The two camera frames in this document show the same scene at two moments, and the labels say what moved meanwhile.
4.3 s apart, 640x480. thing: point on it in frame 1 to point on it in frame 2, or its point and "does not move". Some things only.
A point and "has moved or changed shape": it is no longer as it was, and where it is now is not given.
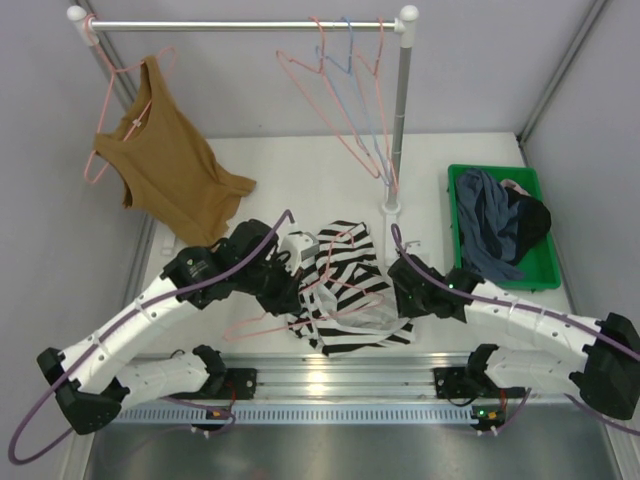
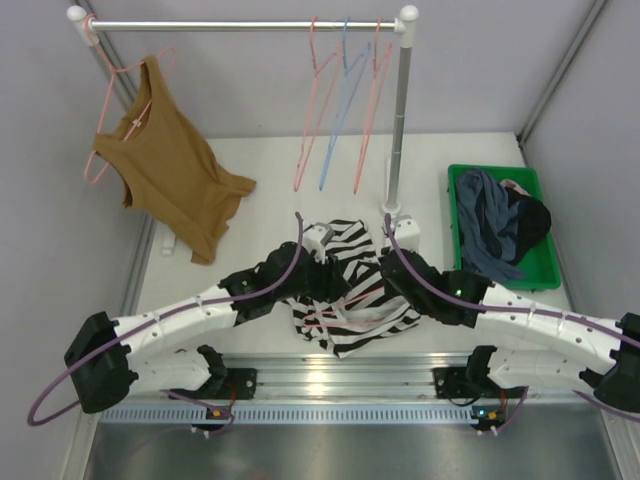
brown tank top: [173, 180] does not move
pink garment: [514, 186] does not move
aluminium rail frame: [336, 416] does not move
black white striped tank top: [346, 299] has moved or changed shape
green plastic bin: [540, 265] does not move
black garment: [533, 223] does not move
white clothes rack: [85, 30] does not move
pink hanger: [230, 336] to [338, 305]
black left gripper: [282, 298] to [326, 279]
